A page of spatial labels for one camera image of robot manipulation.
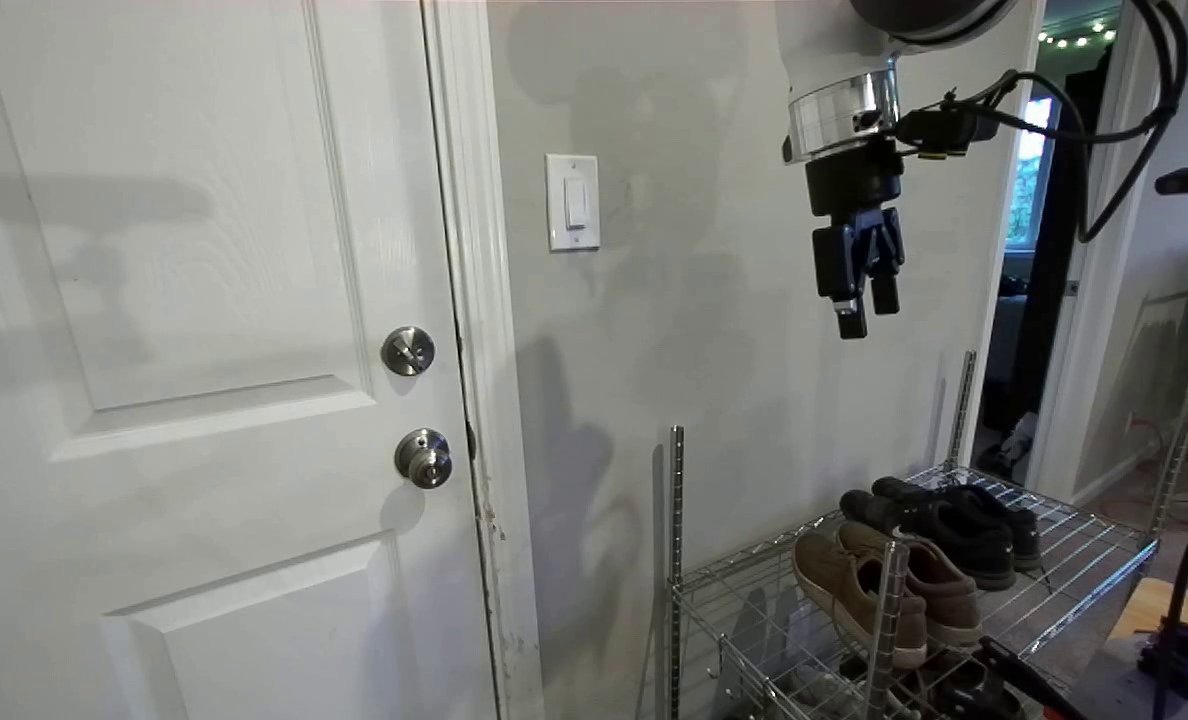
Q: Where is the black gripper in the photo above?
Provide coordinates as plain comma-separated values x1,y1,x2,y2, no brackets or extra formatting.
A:
806,141,902,339

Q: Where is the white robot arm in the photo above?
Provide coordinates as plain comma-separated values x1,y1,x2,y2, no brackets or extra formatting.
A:
777,0,1020,339

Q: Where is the black shoe front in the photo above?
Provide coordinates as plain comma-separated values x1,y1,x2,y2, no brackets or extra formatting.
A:
841,487,1015,592

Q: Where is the black shoe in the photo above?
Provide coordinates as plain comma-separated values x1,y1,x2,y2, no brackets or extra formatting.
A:
841,487,1015,592
872,475,1038,581

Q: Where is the black shoe rear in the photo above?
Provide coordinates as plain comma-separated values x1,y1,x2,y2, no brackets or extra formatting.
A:
872,475,1038,581

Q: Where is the brown suede shoe front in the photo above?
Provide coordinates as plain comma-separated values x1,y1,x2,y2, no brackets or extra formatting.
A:
790,534,929,670

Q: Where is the brown suede shoe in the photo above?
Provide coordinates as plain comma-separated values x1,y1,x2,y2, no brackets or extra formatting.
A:
834,511,988,655
790,534,929,670

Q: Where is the brown suede shoe rear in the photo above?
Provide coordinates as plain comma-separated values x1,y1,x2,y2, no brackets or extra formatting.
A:
834,511,988,655

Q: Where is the silver deadbolt knob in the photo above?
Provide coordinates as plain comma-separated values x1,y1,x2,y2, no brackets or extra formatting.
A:
380,323,437,378

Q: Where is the silver door knob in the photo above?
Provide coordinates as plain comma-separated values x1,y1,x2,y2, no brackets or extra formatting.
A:
392,427,453,487

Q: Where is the white panel entry door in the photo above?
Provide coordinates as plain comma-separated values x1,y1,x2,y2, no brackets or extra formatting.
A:
0,0,492,720

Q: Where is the metal wire shoe rack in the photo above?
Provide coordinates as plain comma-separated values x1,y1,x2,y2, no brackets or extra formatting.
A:
651,352,1164,720

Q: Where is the white wall light switch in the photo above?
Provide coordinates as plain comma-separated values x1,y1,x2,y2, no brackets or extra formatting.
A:
548,158,598,252

